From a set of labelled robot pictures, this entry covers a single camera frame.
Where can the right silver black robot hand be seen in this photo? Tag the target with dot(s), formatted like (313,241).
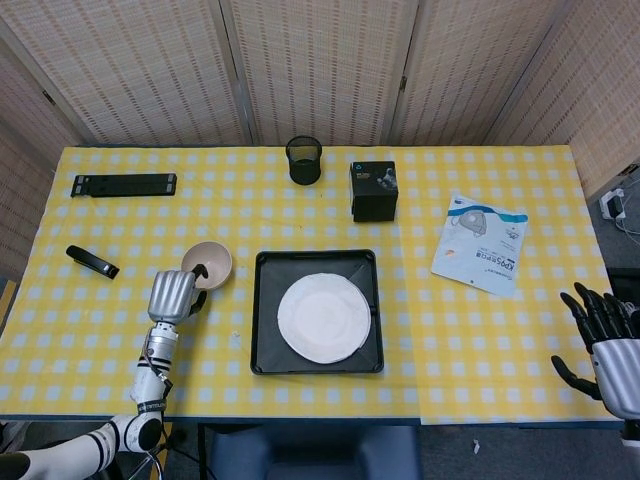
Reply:
(615,360)

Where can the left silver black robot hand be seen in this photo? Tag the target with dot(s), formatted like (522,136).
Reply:
(170,297)

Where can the beige plastic bowl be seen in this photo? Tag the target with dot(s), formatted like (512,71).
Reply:
(212,265)

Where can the white paper plate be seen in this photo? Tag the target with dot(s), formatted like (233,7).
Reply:
(325,320)

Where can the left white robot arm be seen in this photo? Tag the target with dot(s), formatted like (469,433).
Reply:
(155,365)

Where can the black square plastic tray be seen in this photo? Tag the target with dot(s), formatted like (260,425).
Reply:
(267,310)

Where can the black stapler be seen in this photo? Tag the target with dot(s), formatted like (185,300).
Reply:
(92,262)

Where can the black flat folding stand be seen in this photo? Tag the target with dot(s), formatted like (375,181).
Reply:
(125,185)

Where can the white power adapter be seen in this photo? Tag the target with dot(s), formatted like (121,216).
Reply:
(613,204)

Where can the white paper scrap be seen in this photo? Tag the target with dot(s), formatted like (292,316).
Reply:
(476,446)

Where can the yellow white checked tablecloth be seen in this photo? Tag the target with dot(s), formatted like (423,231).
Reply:
(450,340)

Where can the white blue mask package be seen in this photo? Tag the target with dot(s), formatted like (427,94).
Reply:
(480,245)

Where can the black mesh pen holder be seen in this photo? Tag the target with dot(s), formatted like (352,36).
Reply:
(304,170)

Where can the blue chair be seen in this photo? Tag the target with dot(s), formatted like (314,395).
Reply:
(310,455)

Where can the black cardboard box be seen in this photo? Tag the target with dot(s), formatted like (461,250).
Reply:
(374,197)

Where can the woven folding screen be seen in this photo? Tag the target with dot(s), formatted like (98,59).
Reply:
(150,70)

